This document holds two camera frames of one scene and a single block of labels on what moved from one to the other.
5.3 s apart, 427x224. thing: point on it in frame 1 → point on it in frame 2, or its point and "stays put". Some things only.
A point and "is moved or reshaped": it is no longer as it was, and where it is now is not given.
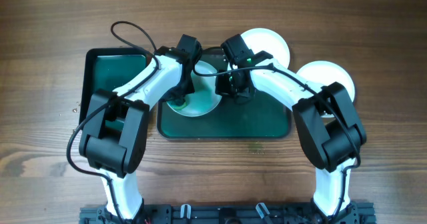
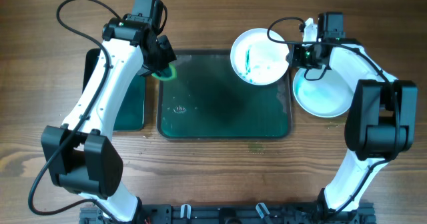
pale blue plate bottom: x=205 y=100 is moved or reshaped
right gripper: x=234 y=89 → x=297 y=56
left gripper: x=180 y=95 → x=160 y=58
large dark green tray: x=262 y=118 stays put
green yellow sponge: x=172 y=105 is moved or reshaped
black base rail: x=230 y=213 stays put
